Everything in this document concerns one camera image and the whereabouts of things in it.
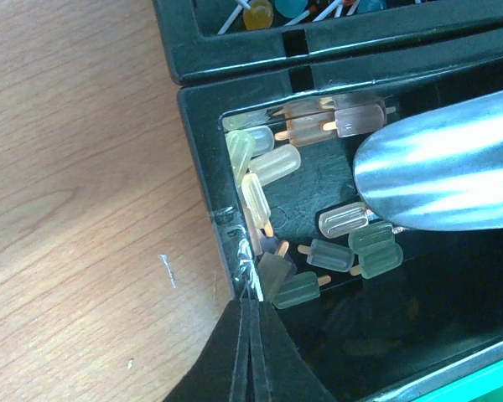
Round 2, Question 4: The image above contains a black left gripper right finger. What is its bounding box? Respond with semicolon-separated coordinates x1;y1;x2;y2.
250;300;335;401

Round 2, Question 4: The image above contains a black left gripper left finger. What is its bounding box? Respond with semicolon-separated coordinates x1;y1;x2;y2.
165;299;251;401

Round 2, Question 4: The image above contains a green plastic bin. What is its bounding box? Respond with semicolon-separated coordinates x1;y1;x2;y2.
398;358;503;401

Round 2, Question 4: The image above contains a metal scoop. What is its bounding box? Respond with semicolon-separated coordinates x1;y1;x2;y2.
353;90;503;231

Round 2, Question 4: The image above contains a black plastic bin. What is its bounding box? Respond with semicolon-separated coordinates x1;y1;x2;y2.
153;1;503;401

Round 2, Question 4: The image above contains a green popsicle candy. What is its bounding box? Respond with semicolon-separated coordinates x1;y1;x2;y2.
272;271;332;310

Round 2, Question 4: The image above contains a clear popsicle candy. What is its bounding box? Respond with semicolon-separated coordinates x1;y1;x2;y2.
318;202;369;239

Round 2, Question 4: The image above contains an orange popsicle candy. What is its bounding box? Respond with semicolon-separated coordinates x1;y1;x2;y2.
274;111;337;147

